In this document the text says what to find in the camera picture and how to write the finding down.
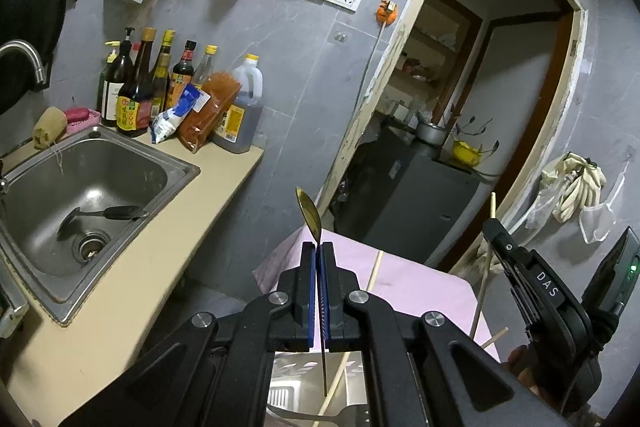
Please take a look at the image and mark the dark bottle yellow cap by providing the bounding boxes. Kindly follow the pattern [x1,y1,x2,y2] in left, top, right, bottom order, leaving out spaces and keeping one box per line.
[149,30,176,118]

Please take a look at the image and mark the pink tablecloth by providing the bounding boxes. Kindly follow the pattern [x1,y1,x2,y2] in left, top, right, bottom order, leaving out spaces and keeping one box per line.
[252,229,502,364]

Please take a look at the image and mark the clear bottle yellow cap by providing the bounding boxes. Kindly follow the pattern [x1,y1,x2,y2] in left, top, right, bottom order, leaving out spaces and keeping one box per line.
[192,45,220,91]

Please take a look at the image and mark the metal cooking pot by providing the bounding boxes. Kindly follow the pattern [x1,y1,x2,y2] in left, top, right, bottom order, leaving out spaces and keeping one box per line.
[414,119,449,146]

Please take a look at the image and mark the clear hose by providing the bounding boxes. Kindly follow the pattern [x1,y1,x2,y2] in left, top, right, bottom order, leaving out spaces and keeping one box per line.
[520,177,566,234]

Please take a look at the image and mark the black round pan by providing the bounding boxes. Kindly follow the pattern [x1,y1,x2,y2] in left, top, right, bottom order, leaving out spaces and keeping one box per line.
[0,0,68,116]

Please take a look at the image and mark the person's right hand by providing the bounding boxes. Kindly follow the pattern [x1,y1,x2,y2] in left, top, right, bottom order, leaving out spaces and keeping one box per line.
[506,343,557,409]

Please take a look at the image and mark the green pump bottle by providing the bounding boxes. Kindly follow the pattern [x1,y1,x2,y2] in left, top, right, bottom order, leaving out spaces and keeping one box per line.
[97,41,121,118]

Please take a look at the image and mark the large dark liquid jug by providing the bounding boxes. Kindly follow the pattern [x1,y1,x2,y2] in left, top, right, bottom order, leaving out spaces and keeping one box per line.
[212,53,265,154]

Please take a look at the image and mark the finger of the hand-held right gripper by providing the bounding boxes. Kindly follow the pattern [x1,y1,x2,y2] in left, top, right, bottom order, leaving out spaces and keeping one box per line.
[481,218,532,279]

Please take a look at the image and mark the pink soap dish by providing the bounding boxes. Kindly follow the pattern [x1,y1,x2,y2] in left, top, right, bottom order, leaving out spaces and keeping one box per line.
[63,106,101,136]

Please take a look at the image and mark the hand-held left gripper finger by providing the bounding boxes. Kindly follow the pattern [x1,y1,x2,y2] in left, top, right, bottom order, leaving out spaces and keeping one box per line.
[57,241,318,427]
[319,241,572,427]

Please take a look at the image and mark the cream rubber gloves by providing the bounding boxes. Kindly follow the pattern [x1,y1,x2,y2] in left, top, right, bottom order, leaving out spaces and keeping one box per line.
[542,151,609,224]

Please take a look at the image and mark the dark bottle black cap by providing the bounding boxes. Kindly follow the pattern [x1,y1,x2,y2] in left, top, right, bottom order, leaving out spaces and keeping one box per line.
[167,40,197,110]

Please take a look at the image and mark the orange noodle packet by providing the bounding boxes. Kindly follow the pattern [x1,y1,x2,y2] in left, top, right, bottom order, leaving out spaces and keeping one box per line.
[178,70,244,153]

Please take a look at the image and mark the orange wall hook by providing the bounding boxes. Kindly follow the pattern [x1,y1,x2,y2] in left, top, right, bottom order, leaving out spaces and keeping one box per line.
[376,0,400,26]

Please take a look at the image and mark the beige kitchen counter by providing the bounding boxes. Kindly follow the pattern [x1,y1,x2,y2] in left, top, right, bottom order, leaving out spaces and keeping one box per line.
[0,107,265,427]

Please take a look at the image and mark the wooden shelf unit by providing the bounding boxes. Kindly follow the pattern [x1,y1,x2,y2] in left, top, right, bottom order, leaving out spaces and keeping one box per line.
[385,0,482,128]

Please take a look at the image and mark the white plastic utensil basket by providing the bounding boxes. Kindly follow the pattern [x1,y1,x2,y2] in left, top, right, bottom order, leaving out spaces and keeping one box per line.
[267,351,368,427]

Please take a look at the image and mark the black utensil in sink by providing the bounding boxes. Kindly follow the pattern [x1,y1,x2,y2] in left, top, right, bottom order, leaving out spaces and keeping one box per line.
[57,205,149,241]

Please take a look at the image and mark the stainless steel sink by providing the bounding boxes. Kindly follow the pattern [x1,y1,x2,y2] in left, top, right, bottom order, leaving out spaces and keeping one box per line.
[0,121,202,329]

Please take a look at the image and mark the tan loofah sponge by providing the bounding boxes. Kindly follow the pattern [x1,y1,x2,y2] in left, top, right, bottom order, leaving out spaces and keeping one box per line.
[32,107,69,150]

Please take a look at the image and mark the dark grey cabinet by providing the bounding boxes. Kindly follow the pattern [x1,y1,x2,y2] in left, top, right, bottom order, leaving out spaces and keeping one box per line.
[332,124,482,264]

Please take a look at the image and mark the blue and white packet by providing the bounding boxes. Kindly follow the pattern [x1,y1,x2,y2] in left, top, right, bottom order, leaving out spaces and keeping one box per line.
[149,83,211,144]

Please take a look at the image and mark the cream door frame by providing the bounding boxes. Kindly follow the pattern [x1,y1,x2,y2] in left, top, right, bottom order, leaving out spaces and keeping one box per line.
[320,0,587,269]

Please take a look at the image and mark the dark pump bottle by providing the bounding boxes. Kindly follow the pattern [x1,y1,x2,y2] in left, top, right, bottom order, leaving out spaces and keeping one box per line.
[101,26,136,128]

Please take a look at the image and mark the beige rag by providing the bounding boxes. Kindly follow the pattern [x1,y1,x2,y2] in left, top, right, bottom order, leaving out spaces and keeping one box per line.
[475,232,507,274]

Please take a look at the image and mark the chrome faucet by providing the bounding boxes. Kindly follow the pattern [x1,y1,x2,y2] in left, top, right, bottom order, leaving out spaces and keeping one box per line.
[0,39,49,88]

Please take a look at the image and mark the metal spoon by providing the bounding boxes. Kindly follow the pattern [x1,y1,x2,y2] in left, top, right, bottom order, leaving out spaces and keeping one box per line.
[295,187,331,398]

